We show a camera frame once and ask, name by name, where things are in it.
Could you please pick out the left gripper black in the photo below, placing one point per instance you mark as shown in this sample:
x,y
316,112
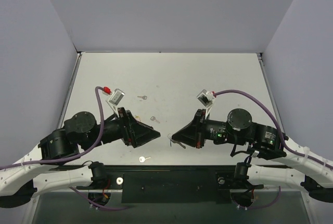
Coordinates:
x,y
127,128

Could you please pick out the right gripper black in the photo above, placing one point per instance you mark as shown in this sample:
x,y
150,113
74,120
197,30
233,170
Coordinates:
x,y
200,128

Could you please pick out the blue key tag with keys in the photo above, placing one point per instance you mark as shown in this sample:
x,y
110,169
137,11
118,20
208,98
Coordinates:
x,y
172,141

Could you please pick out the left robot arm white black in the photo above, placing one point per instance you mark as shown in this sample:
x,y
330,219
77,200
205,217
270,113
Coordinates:
x,y
80,134

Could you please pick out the silver key centre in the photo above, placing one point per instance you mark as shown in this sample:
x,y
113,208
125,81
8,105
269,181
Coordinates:
x,y
153,118

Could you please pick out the silver key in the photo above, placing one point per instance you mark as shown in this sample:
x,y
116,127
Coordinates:
x,y
142,97
153,118

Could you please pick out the white head key front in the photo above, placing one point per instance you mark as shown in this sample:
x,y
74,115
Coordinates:
x,y
142,159

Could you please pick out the silver key far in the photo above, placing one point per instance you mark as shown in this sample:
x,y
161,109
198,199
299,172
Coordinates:
x,y
142,97

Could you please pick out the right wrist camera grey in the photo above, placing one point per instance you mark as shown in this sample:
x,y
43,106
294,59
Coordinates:
x,y
207,98

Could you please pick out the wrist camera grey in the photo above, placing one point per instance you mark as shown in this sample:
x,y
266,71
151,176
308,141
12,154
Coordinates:
x,y
115,98
207,98

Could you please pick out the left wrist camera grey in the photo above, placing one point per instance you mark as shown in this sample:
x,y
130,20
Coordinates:
x,y
115,98

